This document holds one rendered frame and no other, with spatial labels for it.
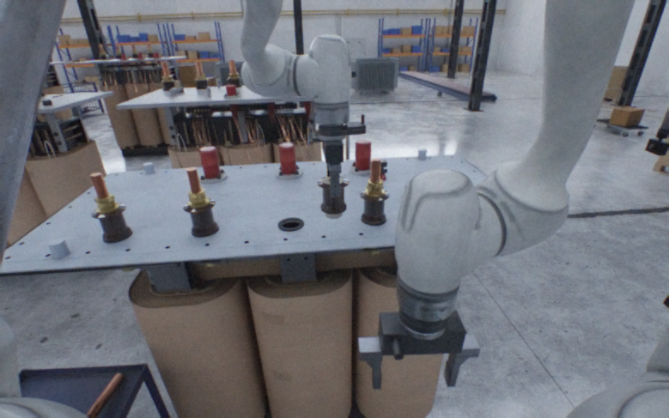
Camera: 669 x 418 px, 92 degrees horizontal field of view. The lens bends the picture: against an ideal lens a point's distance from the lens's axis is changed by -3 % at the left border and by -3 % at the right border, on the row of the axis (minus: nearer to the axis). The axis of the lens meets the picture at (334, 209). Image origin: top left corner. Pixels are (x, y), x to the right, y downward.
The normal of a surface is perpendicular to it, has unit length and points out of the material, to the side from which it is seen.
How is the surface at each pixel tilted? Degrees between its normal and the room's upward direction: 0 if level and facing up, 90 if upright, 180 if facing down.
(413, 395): 90
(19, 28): 89
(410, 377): 90
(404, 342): 90
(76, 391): 0
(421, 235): 82
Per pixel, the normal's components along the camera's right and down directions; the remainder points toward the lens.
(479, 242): 0.52, 0.30
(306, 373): 0.10, 0.45
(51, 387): -0.02, -0.89
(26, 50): 0.98, 0.14
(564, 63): -0.61, 0.79
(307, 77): -0.38, 0.41
